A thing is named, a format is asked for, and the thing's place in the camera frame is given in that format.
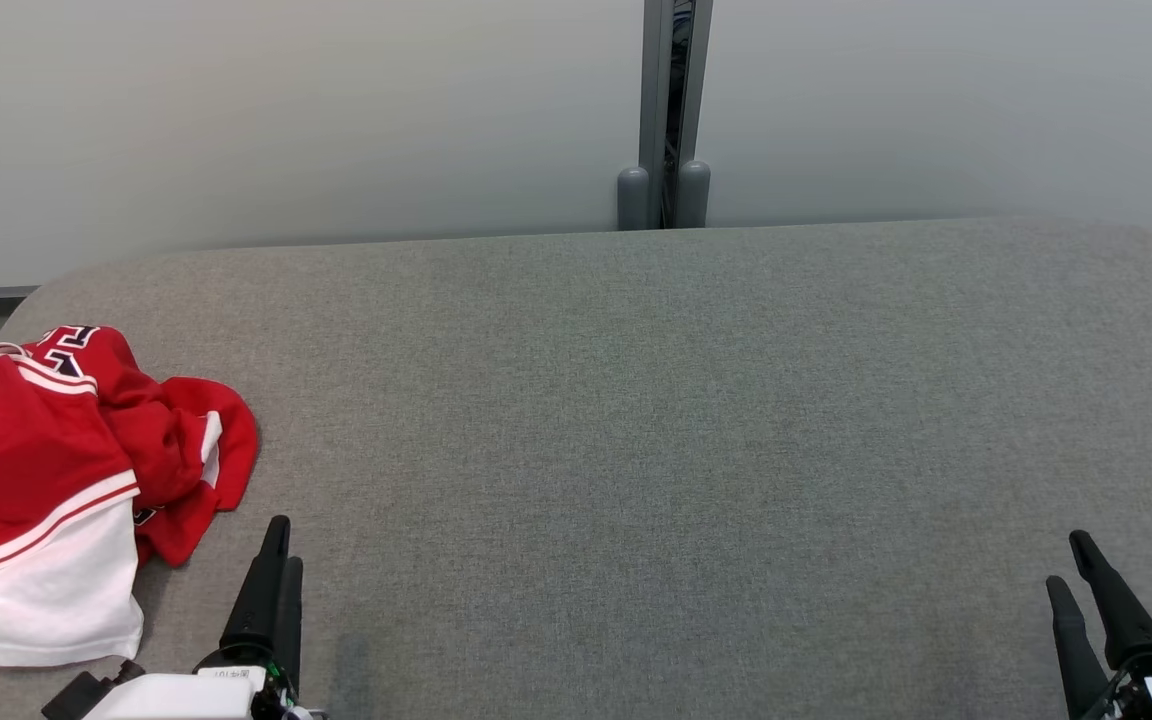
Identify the red white basketball jersey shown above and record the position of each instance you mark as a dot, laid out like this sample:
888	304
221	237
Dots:
26	460

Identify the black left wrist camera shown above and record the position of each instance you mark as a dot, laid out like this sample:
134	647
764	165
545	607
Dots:
86	695

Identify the grey cylindrical post bumper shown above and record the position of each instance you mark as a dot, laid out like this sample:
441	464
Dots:
694	195
633	200

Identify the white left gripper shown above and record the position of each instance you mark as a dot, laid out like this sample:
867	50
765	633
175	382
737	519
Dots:
176	695

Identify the grey metal partition post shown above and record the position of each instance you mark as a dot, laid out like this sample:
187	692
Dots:
658	90

